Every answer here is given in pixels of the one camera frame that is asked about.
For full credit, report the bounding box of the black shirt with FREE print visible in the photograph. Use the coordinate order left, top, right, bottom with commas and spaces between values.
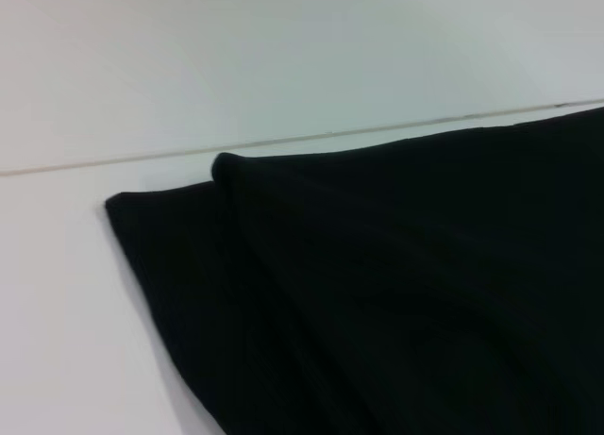
103, 105, 604, 435

